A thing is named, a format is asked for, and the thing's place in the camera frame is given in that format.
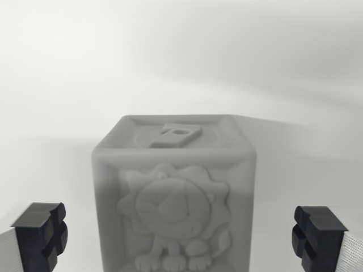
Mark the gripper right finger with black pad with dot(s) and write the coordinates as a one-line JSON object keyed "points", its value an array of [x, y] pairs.
{"points": [[326, 241]]}

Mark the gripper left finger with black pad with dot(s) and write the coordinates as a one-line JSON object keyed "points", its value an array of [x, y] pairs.
{"points": [[34, 241]]}

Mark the grey embossed lion cube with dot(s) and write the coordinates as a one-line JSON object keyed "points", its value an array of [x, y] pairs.
{"points": [[175, 204]]}

